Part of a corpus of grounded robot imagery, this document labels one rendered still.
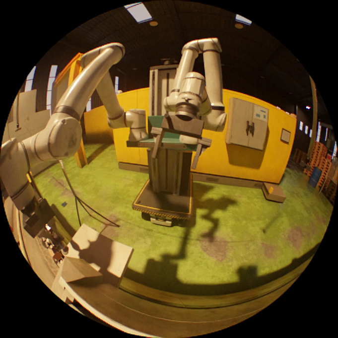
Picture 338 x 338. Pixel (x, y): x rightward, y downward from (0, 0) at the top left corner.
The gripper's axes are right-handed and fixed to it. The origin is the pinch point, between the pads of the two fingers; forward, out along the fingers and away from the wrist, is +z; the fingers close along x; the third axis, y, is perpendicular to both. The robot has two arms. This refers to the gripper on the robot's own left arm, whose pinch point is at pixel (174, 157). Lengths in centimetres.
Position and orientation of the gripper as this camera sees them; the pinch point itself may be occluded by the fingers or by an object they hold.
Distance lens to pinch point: 33.8
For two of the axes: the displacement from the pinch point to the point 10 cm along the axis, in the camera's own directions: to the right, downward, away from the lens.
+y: -2.7, 0.5, -9.6
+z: -2.5, 9.6, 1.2
